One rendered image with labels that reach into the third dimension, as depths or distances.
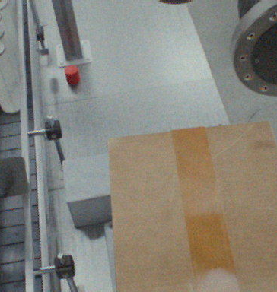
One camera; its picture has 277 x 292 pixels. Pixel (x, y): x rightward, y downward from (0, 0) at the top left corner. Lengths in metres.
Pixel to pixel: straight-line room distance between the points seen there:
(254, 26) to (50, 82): 0.63
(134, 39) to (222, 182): 0.75
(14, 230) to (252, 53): 0.52
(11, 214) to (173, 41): 0.63
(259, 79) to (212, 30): 1.87
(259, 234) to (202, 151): 0.15
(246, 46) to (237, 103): 1.54
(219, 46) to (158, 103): 1.48
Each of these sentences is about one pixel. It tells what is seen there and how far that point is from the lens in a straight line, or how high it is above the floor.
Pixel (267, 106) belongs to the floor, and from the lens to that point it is 2.40.
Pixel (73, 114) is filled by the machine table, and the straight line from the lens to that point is 1.24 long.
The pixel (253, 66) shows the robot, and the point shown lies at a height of 1.11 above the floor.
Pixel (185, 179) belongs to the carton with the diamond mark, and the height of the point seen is 1.12.
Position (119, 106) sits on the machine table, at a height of 0.83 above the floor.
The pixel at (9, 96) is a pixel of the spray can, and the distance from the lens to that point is 1.17.
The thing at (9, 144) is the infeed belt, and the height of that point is 0.88.
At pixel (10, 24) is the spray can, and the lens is 1.25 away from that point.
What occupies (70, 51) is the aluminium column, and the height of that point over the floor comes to 0.86.
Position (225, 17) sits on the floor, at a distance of 2.86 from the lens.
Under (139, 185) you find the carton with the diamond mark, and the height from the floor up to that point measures 1.12.
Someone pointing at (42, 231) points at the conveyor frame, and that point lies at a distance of 1.00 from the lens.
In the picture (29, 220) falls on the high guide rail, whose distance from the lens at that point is 0.92.
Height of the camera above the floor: 1.70
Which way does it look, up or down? 53 degrees down
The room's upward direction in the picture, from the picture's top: 8 degrees counter-clockwise
